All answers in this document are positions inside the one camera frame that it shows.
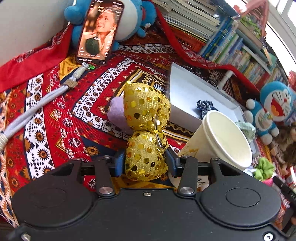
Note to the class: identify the blue floral fabric bow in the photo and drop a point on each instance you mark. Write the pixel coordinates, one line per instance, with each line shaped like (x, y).
(204, 106)

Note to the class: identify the row of upright books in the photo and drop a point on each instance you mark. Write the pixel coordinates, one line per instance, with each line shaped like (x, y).
(241, 43)

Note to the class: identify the lime green cloth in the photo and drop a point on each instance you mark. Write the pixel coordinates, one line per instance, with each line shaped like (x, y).
(263, 170)

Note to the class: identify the red plastic crate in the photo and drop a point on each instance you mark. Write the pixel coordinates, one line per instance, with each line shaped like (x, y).
(188, 40)

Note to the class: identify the blue round plush toy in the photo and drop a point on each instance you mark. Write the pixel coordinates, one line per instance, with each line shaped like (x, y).
(136, 16)

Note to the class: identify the patterned red tablecloth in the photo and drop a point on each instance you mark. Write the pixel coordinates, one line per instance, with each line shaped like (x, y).
(74, 125)

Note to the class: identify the green floral cloth hat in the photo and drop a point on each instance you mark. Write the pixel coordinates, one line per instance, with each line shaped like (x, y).
(248, 130)

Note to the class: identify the purple plush toy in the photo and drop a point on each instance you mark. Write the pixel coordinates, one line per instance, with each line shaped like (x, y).
(116, 115)

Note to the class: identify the brown haired doll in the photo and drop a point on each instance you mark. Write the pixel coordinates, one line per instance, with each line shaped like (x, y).
(283, 148)

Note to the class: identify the white shallow cardboard box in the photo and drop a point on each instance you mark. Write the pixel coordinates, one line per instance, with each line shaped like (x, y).
(191, 98)

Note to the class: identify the stack of grey books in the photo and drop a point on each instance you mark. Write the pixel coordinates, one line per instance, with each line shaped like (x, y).
(197, 18)

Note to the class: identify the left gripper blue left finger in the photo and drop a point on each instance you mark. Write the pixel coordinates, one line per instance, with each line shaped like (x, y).
(119, 162)

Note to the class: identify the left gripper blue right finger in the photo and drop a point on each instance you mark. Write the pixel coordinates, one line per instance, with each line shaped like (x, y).
(172, 161)

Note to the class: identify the red scarf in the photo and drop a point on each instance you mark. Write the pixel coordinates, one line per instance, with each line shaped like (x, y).
(194, 59)

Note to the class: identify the Doraemon plush toy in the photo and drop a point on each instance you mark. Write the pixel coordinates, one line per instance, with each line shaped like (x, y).
(275, 106)

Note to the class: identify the smartphone with red case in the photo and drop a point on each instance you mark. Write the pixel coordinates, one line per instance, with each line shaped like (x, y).
(98, 32)

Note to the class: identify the gold sequin bow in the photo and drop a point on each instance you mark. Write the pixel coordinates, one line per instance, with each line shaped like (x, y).
(147, 112)

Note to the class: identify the white paper cup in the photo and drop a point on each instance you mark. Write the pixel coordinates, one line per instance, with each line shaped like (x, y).
(219, 137)

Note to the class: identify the white PVC pipe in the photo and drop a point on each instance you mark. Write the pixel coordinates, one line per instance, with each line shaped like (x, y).
(226, 77)

